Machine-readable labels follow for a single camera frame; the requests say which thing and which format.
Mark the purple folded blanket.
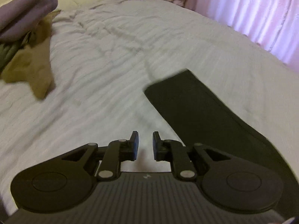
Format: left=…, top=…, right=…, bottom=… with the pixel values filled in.
left=1, top=0, right=58, bottom=43

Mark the white striped bed cover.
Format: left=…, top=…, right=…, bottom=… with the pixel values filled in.
left=1, top=0, right=298, bottom=214

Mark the pink curtain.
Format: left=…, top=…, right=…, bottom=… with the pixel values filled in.
left=185, top=0, right=298, bottom=70

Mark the olive brown garment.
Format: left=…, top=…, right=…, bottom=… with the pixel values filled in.
left=1, top=12, right=59, bottom=100

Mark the black garment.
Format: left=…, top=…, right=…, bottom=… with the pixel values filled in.
left=144, top=70, right=298, bottom=217

